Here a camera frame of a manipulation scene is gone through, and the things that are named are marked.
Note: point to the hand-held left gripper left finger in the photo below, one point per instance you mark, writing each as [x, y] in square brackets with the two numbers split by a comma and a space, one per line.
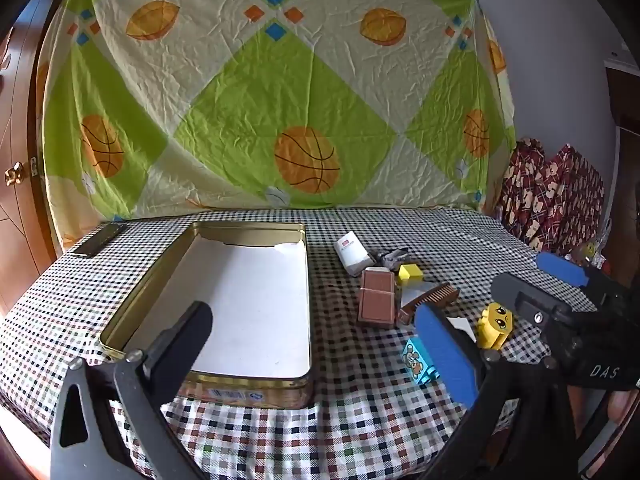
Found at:
[175, 345]

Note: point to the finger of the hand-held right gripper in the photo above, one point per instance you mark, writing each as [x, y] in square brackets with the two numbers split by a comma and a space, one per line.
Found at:
[560, 267]
[520, 300]

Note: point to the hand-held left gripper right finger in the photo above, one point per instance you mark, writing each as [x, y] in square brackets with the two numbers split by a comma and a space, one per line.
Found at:
[445, 355]

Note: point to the blue toy block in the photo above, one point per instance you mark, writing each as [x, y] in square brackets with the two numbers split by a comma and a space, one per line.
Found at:
[419, 360]

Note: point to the yellow duck toy block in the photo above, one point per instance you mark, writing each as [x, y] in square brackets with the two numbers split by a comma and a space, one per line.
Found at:
[495, 327]

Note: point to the wooden comb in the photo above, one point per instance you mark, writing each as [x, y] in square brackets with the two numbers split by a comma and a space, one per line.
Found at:
[430, 301]

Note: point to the white block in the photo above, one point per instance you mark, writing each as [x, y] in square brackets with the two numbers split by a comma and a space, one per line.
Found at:
[412, 292]

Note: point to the gold metal tin box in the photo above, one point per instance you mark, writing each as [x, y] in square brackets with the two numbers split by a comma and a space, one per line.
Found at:
[240, 300]

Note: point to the shiny brown box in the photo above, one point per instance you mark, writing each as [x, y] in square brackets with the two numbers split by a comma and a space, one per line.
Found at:
[376, 302]

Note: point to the purple sequined bowl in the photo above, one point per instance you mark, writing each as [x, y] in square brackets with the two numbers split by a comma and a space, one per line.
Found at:
[392, 259]

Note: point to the brown cardboard box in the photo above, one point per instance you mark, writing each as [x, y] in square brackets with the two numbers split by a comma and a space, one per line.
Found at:
[352, 255]

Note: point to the white paper card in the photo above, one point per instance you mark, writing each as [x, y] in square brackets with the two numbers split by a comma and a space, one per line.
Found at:
[462, 328]

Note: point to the yellow smiley toy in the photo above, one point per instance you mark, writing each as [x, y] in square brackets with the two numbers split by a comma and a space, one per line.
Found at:
[590, 251]

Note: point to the red printed cloth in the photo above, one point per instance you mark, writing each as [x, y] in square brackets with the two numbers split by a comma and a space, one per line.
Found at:
[550, 195]

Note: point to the checkered tablecloth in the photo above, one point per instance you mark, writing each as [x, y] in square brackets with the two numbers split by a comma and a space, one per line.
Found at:
[325, 440]

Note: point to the wooden door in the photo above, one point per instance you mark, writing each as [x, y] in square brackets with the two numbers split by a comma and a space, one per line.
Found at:
[20, 225]

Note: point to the brass door knob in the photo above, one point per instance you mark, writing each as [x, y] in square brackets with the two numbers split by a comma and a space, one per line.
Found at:
[16, 174]

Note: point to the basketball printed green sheet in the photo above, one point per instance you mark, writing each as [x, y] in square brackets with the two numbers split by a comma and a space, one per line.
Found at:
[250, 110]

